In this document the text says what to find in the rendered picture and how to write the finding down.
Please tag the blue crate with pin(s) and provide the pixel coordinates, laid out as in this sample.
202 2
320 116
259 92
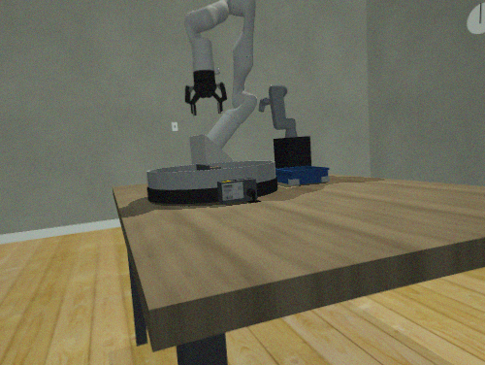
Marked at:
302 175

